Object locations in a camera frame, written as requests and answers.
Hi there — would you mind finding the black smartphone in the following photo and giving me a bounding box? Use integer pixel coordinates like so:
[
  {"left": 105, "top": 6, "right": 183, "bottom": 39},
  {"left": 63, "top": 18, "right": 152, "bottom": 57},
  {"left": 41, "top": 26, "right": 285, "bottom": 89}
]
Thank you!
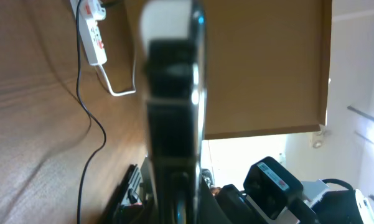
[{"left": 139, "top": 0, "right": 207, "bottom": 223}]

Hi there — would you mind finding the white power strip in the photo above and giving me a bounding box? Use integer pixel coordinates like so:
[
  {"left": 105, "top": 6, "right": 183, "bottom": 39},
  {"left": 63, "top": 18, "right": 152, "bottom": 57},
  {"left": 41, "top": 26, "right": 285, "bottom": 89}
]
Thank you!
[{"left": 70, "top": 0, "right": 107, "bottom": 66}]

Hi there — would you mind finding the white power strip cord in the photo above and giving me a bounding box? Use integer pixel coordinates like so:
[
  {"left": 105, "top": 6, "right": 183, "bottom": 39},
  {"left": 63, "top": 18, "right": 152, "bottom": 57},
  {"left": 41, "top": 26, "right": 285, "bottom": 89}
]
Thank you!
[{"left": 96, "top": 55, "right": 138, "bottom": 97}]

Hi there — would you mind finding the black USB charging cable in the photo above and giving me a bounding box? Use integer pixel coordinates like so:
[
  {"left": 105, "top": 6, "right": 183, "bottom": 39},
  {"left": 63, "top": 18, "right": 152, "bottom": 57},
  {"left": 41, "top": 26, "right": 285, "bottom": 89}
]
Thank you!
[{"left": 75, "top": 0, "right": 108, "bottom": 224}]

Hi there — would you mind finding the brown wooden side panel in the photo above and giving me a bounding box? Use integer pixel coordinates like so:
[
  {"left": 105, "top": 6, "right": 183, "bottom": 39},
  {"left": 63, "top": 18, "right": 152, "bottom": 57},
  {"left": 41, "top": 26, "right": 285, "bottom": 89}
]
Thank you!
[{"left": 202, "top": 1, "right": 332, "bottom": 139}]

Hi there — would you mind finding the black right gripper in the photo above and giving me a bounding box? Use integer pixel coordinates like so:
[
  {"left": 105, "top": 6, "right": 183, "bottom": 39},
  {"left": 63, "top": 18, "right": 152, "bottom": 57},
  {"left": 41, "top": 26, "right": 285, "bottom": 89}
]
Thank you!
[{"left": 215, "top": 179, "right": 374, "bottom": 223}]

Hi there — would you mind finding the white USB charger plug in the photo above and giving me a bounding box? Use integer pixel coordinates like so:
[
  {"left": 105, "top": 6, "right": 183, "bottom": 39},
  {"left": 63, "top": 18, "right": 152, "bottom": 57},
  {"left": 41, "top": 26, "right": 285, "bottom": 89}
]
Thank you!
[{"left": 80, "top": 0, "right": 106, "bottom": 21}]

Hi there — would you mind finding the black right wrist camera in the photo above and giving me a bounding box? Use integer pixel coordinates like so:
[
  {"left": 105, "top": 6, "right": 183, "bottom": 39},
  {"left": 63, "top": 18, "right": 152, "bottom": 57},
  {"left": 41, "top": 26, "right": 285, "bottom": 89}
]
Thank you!
[{"left": 243, "top": 156, "right": 303, "bottom": 220}]

